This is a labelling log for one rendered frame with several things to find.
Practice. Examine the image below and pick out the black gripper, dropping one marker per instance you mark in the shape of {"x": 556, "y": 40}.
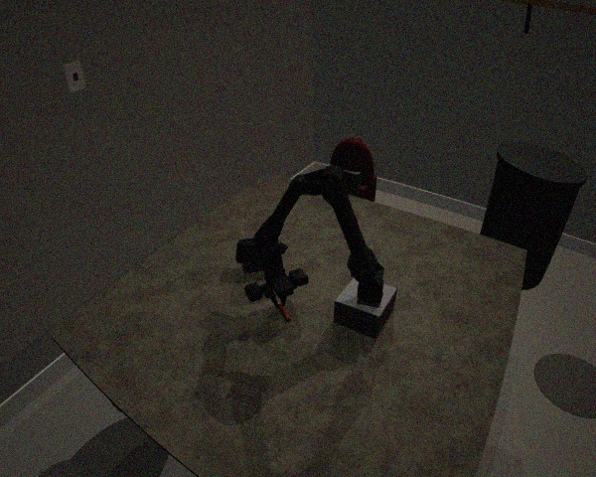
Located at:
{"x": 253, "y": 291}

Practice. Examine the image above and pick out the red peg with white band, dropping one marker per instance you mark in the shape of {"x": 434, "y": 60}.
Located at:
{"x": 282, "y": 311}

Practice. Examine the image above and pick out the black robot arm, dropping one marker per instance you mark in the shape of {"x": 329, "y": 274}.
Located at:
{"x": 331, "y": 183}

